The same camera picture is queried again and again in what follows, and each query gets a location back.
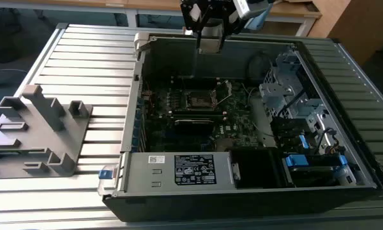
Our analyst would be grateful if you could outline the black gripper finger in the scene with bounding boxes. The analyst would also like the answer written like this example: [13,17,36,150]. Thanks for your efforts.
[220,0,244,53]
[181,0,208,53]

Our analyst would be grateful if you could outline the silver CPU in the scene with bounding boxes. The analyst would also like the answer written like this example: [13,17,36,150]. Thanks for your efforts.
[198,38,224,55]

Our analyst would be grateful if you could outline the CPU socket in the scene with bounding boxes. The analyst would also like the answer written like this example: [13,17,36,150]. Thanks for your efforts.
[184,90,220,111]

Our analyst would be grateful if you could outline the silver metal disk bay cage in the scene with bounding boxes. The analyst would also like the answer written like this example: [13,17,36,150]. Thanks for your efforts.
[258,64,308,120]

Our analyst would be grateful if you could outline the wooden cabinet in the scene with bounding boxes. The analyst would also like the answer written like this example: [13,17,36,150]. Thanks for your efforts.
[308,0,383,67]

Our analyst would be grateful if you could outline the green Dell motherboard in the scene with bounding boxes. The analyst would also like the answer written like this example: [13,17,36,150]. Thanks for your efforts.
[142,81,276,154]

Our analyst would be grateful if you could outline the graphics card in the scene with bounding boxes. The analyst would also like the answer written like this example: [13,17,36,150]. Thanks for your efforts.
[174,118,216,141]

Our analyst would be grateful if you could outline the chipset heatsink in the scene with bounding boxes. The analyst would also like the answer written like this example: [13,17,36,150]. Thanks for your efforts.
[214,138,234,150]

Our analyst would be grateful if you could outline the blue disk carrier latch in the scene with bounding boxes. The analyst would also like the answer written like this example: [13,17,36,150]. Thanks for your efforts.
[298,135,310,150]

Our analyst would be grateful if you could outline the black office chair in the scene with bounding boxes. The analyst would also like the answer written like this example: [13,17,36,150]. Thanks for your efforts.
[0,7,25,64]

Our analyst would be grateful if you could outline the hard disk in blue carrier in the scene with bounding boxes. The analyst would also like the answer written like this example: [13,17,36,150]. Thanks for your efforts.
[282,154,351,188]

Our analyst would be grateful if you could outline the grey plastic parts rack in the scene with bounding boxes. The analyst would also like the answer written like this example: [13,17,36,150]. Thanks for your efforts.
[0,84,95,179]

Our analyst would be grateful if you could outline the grey power supply unit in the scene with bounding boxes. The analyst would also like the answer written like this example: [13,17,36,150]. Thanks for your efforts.
[115,151,238,192]

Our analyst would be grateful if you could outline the black open PC case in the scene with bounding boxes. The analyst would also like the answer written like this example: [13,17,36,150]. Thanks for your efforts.
[97,32,383,223]

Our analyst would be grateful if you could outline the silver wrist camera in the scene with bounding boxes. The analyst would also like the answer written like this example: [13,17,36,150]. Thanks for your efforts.
[232,0,254,19]

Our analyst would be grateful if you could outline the wooden desk white frame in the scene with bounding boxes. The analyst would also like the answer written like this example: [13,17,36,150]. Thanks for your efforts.
[124,0,322,37]
[0,0,138,27]

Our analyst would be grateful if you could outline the black data cable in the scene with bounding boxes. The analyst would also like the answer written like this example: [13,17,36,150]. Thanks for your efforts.
[277,86,306,119]

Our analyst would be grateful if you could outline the multicolour power wires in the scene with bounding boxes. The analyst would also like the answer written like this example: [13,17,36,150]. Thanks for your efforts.
[326,143,346,156]

